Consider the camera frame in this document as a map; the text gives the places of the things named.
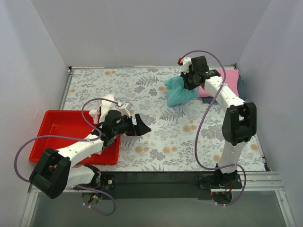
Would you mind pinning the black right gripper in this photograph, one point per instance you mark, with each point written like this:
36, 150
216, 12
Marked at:
187, 82

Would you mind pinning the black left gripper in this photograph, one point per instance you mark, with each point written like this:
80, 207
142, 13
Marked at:
134, 126

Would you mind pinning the teal t shirt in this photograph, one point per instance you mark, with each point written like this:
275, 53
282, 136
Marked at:
177, 94

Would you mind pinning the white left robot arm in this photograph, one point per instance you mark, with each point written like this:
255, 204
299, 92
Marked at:
56, 169

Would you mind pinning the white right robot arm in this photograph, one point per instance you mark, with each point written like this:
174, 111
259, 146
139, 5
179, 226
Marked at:
239, 124

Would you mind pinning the folded pink t shirt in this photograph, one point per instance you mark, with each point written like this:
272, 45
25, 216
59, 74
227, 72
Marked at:
232, 82

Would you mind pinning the white t shirt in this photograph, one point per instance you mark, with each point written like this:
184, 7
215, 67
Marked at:
98, 115

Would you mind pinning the folded dark blue t shirt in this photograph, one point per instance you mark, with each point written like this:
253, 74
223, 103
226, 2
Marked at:
240, 88

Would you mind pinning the red plastic tray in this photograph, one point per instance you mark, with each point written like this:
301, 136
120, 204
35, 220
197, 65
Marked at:
70, 123

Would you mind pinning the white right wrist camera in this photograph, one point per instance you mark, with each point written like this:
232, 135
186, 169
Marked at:
185, 62

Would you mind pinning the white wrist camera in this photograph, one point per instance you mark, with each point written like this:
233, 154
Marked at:
185, 62
124, 109

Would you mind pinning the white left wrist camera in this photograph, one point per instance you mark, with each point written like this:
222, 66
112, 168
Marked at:
124, 109

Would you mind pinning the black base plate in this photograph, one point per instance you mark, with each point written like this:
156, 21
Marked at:
164, 185

